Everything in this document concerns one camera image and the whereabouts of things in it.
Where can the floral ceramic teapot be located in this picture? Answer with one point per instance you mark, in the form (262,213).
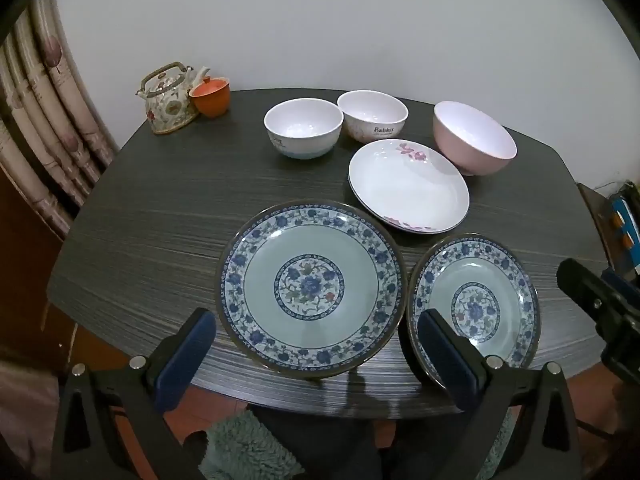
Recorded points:
(167,107)

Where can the large pink bowl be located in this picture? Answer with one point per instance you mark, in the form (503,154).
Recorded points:
(472,135)

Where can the white bowl with pink base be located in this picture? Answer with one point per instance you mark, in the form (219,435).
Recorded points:
(372,115)

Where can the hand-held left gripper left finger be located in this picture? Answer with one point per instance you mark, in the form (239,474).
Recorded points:
(185,360)

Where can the pale pink cloth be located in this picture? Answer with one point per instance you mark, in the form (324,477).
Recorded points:
(25,405)

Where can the orange lidded cup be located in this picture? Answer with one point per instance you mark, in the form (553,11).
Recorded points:
(210,97)

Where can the small blue floral plate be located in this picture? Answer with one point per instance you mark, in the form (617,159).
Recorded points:
(480,305)

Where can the brown wooden furniture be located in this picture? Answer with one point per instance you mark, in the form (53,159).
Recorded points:
(25,270)

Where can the blue packages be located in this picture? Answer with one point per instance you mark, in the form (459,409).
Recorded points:
(627,225)

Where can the white plate with pink roses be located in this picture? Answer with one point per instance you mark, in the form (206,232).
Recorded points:
(405,185)

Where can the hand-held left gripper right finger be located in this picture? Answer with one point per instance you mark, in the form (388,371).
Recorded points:
(450,360)

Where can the person's dark trousers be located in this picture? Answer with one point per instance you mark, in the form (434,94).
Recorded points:
(330,445)

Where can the patterned beige curtain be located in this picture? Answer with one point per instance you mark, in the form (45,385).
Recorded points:
(45,90)

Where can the white bowl with blue base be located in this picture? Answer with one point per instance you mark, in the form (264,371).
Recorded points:
(302,127)

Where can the green fuzzy cloth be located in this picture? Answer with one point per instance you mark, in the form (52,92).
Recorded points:
(245,445)

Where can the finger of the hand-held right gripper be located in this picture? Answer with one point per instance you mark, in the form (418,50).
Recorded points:
(622,285)
(585,285)

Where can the large blue floral plate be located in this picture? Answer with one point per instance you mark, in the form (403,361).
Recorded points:
(310,287)

